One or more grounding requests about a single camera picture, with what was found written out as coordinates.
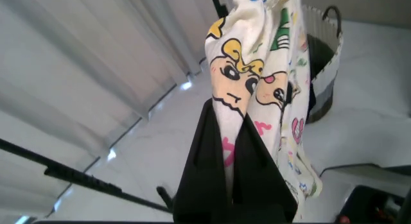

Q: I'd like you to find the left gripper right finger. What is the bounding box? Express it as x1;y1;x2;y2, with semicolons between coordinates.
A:
232;114;299;223

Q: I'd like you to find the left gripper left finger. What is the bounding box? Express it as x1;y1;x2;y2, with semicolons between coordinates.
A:
173;98;234;223

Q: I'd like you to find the cream printed garment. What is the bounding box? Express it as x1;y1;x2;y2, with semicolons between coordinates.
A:
204;0;323;222

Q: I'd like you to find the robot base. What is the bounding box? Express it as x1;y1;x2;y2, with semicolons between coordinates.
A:
319;162;411;222

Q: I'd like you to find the black clothes rack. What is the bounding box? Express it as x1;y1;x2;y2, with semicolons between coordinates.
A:
0;0;229;215

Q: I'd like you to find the white laundry basket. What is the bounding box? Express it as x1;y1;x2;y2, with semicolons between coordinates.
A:
301;4;344;124

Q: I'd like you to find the white curtain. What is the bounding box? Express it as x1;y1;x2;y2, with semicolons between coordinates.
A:
0;0;238;223

